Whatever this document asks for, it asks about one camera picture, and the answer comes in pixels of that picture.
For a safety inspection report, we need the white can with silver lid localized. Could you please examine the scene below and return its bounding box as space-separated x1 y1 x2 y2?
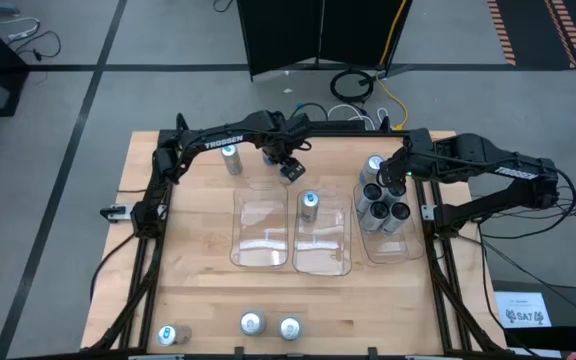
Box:
358 153 386 185

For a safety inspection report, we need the clear plastic bin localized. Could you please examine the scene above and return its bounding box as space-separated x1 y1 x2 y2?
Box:
351 180 425 266
229 181 290 269
291 188 353 277

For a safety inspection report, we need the blue lemon soda can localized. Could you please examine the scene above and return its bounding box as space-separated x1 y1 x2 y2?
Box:
277 315 303 342
239 310 267 337

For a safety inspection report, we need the black folding screen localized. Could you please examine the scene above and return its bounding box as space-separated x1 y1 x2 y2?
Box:
236 0 413 81

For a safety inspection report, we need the white paper label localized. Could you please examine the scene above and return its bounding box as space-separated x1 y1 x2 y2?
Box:
494 291 553 329

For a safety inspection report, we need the black mat with orange stripes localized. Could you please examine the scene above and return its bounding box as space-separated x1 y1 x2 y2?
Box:
485 0 576 70

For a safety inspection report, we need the black cabinet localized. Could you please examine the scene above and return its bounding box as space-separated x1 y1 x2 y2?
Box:
490 279 576 354

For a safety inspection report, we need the black aluminium rig frame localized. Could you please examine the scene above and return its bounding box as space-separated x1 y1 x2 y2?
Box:
85 127 509 360

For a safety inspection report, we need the black cable with blue plug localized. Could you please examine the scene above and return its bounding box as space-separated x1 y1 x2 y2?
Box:
287 101 330 122

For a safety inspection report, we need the black cable coil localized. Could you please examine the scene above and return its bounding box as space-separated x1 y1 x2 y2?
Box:
329 68 376 105

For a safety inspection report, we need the yellow cable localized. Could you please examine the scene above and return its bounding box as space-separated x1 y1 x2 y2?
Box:
374 0 409 132

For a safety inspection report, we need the thin black cable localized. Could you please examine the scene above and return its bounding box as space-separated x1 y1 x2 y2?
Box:
7 29 63 62

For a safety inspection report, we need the white cable with plug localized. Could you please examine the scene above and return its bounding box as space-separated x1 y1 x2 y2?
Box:
0 16 42 42

